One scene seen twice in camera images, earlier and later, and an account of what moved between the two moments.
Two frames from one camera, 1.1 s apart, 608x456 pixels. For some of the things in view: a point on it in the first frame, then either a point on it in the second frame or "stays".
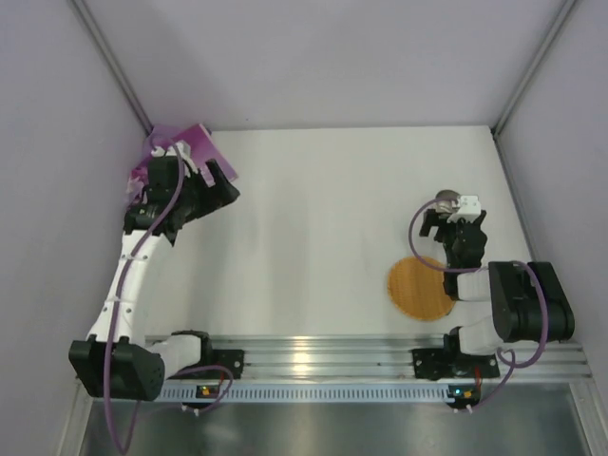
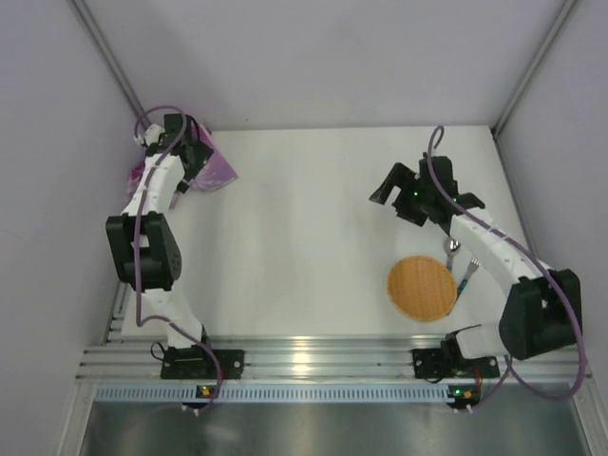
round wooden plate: x=418 y=289 stays
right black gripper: x=452 y=226 → x=401 y=196
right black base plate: x=432 y=364 stays
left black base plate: x=231 y=358 stays
